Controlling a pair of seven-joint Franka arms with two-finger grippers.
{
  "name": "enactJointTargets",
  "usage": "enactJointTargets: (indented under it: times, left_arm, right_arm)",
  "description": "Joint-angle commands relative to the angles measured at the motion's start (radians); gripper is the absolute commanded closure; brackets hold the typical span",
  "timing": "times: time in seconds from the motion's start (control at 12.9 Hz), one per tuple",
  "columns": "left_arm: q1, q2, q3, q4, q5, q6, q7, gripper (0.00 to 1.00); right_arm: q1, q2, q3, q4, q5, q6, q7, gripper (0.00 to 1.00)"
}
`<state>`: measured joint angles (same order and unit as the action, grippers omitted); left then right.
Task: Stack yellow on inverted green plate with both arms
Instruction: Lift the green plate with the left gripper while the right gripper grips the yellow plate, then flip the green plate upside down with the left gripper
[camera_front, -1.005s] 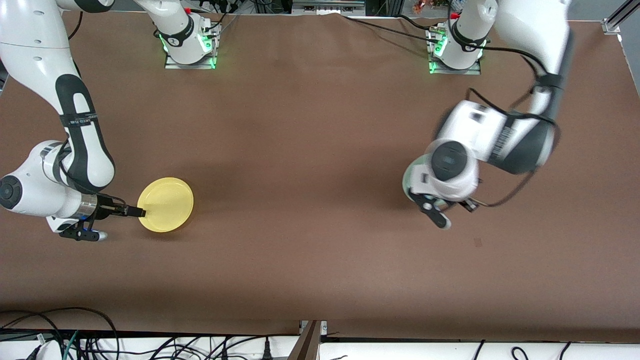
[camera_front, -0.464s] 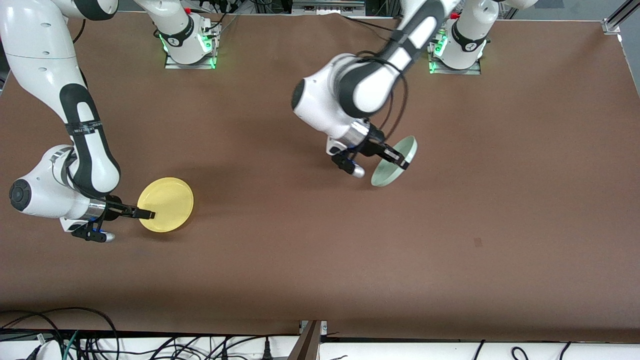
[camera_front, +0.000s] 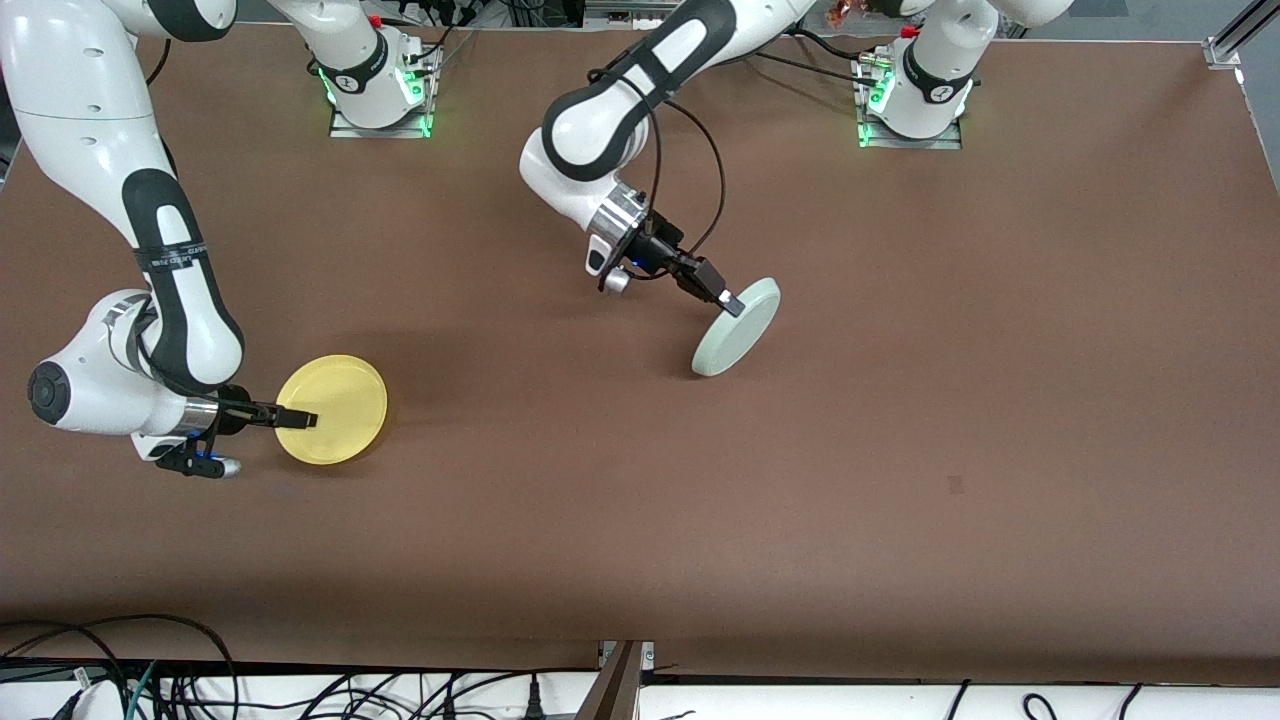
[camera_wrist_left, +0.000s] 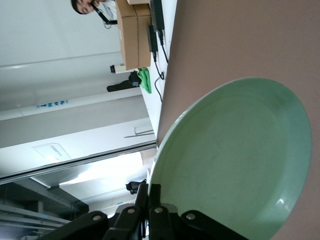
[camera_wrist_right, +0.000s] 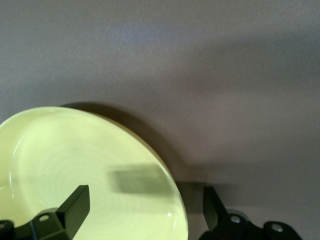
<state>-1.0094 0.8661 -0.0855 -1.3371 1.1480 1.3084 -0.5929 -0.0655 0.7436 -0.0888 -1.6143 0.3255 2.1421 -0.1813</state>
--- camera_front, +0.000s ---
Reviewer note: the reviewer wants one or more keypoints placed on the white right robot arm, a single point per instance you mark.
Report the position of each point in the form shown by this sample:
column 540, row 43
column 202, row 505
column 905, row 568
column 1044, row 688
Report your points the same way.
column 80, row 120

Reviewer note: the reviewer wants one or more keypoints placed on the aluminium frame profile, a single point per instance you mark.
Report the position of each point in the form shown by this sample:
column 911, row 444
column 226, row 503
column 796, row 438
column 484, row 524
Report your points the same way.
column 1235, row 35

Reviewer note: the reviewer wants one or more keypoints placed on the black right camera mount bracket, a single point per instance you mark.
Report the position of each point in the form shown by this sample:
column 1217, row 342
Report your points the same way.
column 180, row 460

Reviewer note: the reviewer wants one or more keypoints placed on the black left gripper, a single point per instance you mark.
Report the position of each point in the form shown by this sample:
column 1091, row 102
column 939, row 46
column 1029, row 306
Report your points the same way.
column 661, row 251

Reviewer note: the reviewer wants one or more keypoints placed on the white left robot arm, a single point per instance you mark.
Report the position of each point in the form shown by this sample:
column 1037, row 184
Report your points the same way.
column 590, row 125

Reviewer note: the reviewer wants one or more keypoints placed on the pale green round plate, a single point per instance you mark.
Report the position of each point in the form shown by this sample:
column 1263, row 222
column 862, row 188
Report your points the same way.
column 740, row 335

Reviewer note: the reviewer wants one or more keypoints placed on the brown table cover cloth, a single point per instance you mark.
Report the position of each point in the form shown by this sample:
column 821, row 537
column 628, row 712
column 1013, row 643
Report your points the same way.
column 640, row 520

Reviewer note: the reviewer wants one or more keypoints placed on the grey metal device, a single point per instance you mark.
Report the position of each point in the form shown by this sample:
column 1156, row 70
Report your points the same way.
column 630, row 12

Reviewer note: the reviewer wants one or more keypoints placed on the small orange object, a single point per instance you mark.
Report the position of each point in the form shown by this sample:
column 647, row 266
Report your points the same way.
column 838, row 12

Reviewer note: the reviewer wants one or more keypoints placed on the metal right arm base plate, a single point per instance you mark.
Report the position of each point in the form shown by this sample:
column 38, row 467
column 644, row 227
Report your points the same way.
column 345, row 131

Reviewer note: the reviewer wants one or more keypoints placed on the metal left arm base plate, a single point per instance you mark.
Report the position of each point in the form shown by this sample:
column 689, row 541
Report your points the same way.
column 950, row 143

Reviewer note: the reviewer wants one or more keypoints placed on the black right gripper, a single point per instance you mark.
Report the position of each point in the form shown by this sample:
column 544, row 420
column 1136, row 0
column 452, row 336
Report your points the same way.
column 233, row 410

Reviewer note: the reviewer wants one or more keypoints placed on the aluminium extrusion beam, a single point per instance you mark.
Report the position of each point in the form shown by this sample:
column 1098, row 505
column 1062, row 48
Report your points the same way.
column 615, row 690

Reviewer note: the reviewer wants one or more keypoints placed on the yellow round plate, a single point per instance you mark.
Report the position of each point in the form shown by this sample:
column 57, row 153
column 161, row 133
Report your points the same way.
column 345, row 410

